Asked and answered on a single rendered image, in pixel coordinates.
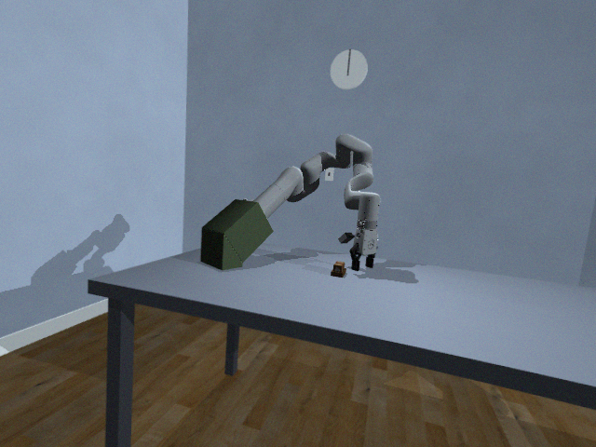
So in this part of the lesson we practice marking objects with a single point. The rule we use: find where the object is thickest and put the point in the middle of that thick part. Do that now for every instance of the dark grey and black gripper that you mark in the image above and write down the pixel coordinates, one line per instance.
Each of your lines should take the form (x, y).
(365, 243)

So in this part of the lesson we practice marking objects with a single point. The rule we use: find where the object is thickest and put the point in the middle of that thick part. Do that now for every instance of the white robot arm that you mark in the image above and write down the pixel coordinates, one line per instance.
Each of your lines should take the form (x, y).
(294, 184)

